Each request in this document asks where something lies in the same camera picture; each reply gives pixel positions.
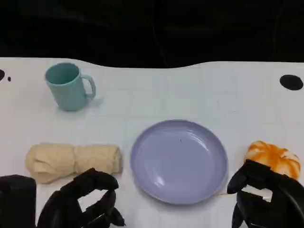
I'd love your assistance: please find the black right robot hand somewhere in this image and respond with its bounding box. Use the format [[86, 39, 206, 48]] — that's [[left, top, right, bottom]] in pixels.
[[227, 159, 304, 228]]

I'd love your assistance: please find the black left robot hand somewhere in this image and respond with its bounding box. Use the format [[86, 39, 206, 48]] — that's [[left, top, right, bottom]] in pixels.
[[37, 168, 126, 228]]

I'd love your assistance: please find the beige towel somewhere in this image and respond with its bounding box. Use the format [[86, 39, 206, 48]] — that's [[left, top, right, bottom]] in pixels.
[[25, 143, 123, 184]]

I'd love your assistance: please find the orange and white bread roll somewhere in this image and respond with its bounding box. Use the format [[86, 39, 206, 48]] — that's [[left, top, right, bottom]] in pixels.
[[244, 140, 301, 180]]

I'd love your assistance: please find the pale green mug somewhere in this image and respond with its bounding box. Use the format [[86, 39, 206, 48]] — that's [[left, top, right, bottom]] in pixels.
[[45, 62, 97, 112]]

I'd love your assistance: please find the lilac plate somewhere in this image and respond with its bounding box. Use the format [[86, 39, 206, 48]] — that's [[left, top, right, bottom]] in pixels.
[[130, 119, 229, 206]]

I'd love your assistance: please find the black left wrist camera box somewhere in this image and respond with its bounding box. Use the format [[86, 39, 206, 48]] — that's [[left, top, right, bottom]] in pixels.
[[0, 175, 38, 228]]

